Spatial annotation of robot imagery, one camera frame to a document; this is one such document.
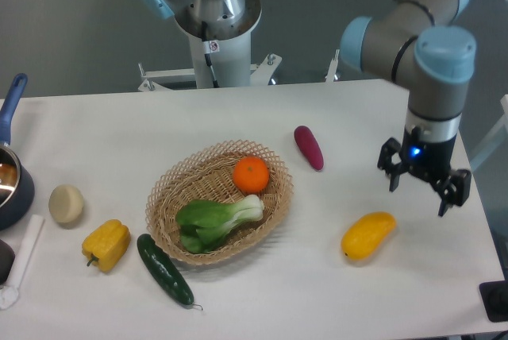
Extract white metal frame right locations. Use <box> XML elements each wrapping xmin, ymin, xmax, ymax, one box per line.
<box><xmin>469</xmin><ymin>95</ymin><xmax>507</xmax><ymax>172</ymax></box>

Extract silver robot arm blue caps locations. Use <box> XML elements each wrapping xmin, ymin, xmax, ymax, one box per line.
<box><xmin>142</xmin><ymin>0</ymin><xmax>476</xmax><ymax>214</ymax></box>

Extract green bok choy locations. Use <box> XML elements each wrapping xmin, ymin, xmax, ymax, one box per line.
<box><xmin>175</xmin><ymin>195</ymin><xmax>264</xmax><ymax>254</ymax></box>

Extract white folded cloth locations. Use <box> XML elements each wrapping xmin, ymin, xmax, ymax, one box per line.
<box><xmin>1</xmin><ymin>214</ymin><xmax>44</xmax><ymax>311</ymax></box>

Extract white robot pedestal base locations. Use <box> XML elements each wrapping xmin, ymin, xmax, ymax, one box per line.
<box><xmin>138</xmin><ymin>34</ymin><xmax>283</xmax><ymax>91</ymax></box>

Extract dark grey object left edge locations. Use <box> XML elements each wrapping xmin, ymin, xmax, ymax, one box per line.
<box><xmin>0</xmin><ymin>240</ymin><xmax>15</xmax><ymax>284</ymax></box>

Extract dark green cucumber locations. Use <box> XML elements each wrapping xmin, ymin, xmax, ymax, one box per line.
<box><xmin>137</xmin><ymin>234</ymin><xmax>202</xmax><ymax>310</ymax></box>

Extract orange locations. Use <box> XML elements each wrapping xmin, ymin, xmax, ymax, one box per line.
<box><xmin>233</xmin><ymin>156</ymin><xmax>270</xmax><ymax>194</ymax></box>

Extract yellow bell pepper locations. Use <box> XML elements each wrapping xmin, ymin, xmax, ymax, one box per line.
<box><xmin>82</xmin><ymin>219</ymin><xmax>131</xmax><ymax>272</ymax></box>

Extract purple sweet potato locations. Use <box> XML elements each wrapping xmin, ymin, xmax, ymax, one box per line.
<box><xmin>294</xmin><ymin>126</ymin><xmax>324</xmax><ymax>172</ymax></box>

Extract yellow mango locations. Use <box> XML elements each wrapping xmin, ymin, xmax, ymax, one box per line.
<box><xmin>341</xmin><ymin>211</ymin><xmax>397</xmax><ymax>261</ymax></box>

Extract black device right edge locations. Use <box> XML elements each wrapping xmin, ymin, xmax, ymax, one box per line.
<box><xmin>479</xmin><ymin>280</ymin><xmax>507</xmax><ymax>323</ymax></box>

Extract woven wicker basket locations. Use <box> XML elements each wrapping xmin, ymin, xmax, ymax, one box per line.
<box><xmin>146</xmin><ymin>140</ymin><xmax>293</xmax><ymax>266</ymax></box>

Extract blue saucepan with handle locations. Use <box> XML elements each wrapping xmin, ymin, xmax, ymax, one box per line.
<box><xmin>1</xmin><ymin>73</ymin><xmax>35</xmax><ymax>230</ymax></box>

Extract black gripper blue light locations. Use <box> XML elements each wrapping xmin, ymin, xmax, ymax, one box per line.
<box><xmin>377</xmin><ymin>128</ymin><xmax>472</xmax><ymax>217</ymax></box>

